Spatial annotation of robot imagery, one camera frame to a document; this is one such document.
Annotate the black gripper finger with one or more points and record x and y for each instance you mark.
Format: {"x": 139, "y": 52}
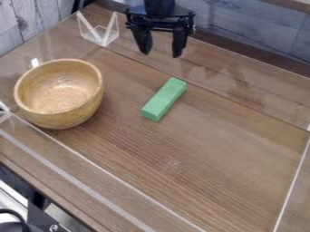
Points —
{"x": 179, "y": 42}
{"x": 143, "y": 38}

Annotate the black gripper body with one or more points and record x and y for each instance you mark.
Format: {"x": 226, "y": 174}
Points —
{"x": 159, "y": 15}

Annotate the green rectangular block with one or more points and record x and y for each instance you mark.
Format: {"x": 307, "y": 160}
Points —
{"x": 163, "y": 99}

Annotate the wooden bowl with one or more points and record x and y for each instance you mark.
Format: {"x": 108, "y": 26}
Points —
{"x": 59, "y": 93}

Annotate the clear acrylic corner bracket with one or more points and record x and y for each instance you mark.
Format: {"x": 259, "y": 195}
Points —
{"x": 98, "y": 34}

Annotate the clear acrylic enclosure wall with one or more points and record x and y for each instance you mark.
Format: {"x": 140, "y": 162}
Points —
{"x": 221, "y": 166}

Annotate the black metal table bracket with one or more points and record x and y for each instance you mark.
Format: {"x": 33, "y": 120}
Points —
{"x": 37, "y": 218}

